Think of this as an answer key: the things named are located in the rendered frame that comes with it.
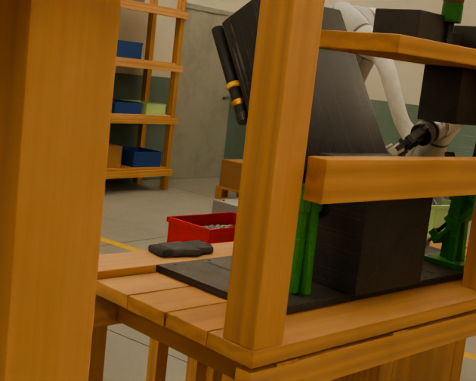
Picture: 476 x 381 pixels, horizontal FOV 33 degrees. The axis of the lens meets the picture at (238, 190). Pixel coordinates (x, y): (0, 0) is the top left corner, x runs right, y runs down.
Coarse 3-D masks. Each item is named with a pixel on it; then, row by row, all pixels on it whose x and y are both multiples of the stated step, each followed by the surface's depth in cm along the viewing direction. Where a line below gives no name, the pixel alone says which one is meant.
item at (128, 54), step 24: (144, 0) 837; (120, 48) 822; (144, 72) 914; (144, 96) 916; (168, 96) 892; (120, 120) 827; (144, 120) 855; (168, 120) 884; (144, 144) 928; (168, 144) 897; (120, 168) 851; (144, 168) 874; (168, 168) 904
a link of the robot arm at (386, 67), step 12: (372, 60) 279; (384, 60) 275; (384, 72) 275; (396, 72) 276; (384, 84) 276; (396, 84) 275; (396, 96) 275; (396, 108) 275; (396, 120) 275; (408, 120) 274; (408, 132) 271
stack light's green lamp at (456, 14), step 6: (444, 6) 193; (450, 6) 192; (456, 6) 192; (462, 6) 193; (444, 12) 193; (450, 12) 192; (456, 12) 192; (444, 18) 193; (450, 18) 193; (456, 18) 193
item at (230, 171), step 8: (224, 160) 878; (232, 160) 878; (240, 160) 887; (224, 168) 879; (232, 168) 870; (240, 168) 861; (224, 176) 879; (232, 176) 871; (240, 176) 861; (224, 184) 879; (232, 184) 871; (216, 192) 886; (224, 192) 884
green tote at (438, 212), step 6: (444, 204) 357; (432, 210) 335; (438, 210) 338; (444, 210) 340; (432, 216) 336; (438, 216) 338; (444, 216) 341; (432, 222) 337; (438, 222) 339; (444, 222) 341; (444, 228) 342
